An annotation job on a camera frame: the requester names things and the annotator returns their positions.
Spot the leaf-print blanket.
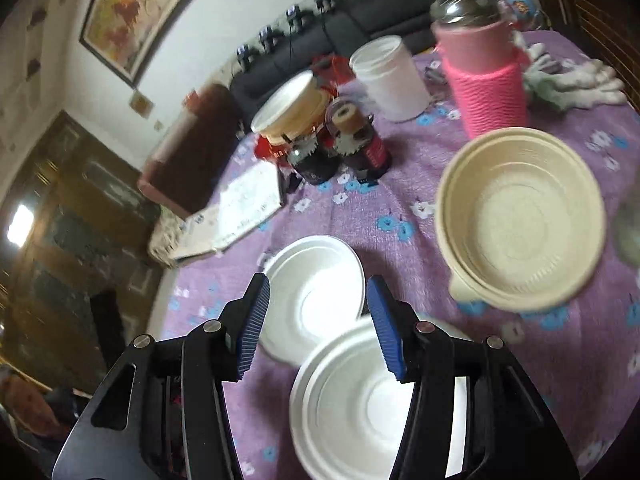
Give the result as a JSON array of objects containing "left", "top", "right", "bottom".
[{"left": 147, "top": 207, "right": 181, "bottom": 266}]

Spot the open white notebook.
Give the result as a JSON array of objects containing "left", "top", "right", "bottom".
[{"left": 200, "top": 160, "right": 286, "bottom": 256}]

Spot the beige plastic bowl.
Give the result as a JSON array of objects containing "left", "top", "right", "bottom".
[{"left": 434, "top": 127, "right": 608, "bottom": 311}]

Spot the dark glass jar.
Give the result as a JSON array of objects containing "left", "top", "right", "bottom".
[{"left": 285, "top": 135, "right": 341, "bottom": 186}]

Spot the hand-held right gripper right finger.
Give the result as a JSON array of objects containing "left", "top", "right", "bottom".
[{"left": 365, "top": 275, "right": 581, "bottom": 480}]

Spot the dark jar with cork lid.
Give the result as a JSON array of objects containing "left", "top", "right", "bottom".
[{"left": 325, "top": 97, "right": 393, "bottom": 181}]

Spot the white knit glove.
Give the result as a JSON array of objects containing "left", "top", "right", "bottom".
[
  {"left": 522, "top": 42, "right": 568, "bottom": 113},
  {"left": 557, "top": 59, "right": 628, "bottom": 109}
]

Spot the white paper plate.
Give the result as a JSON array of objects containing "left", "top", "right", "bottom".
[
  {"left": 257, "top": 235, "right": 366, "bottom": 366},
  {"left": 289, "top": 312, "right": 473, "bottom": 480}
]

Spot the purple floral tablecloth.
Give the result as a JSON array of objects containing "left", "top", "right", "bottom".
[{"left": 157, "top": 30, "right": 640, "bottom": 480}]

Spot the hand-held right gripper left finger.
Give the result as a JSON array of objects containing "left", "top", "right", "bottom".
[{"left": 50, "top": 272, "right": 273, "bottom": 480}]

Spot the beige bowl in red basket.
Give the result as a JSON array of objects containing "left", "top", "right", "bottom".
[{"left": 250, "top": 70, "right": 328, "bottom": 141}]

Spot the shiny printed packet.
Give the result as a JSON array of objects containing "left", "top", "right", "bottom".
[{"left": 492, "top": 0, "right": 547, "bottom": 32}]

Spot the black leather sofa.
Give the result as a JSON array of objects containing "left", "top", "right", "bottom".
[{"left": 230, "top": 0, "right": 451, "bottom": 131}]

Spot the white plastic jar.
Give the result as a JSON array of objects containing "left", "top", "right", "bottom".
[{"left": 348, "top": 35, "right": 432, "bottom": 123}]

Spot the small wall plaque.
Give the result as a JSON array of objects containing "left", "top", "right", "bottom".
[{"left": 129, "top": 91, "right": 154, "bottom": 116}]

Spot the wooden glass-door cabinet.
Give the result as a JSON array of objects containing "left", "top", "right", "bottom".
[{"left": 0, "top": 110, "right": 166, "bottom": 396}]

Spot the framed wall painting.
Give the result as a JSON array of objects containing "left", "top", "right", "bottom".
[{"left": 79, "top": 0, "right": 226, "bottom": 86}]

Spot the pink knit-sleeved glass bottle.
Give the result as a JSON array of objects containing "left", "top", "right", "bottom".
[{"left": 419, "top": 0, "right": 532, "bottom": 140}]

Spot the brown armchair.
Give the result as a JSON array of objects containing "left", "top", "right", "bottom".
[{"left": 137, "top": 82, "right": 241, "bottom": 218}]

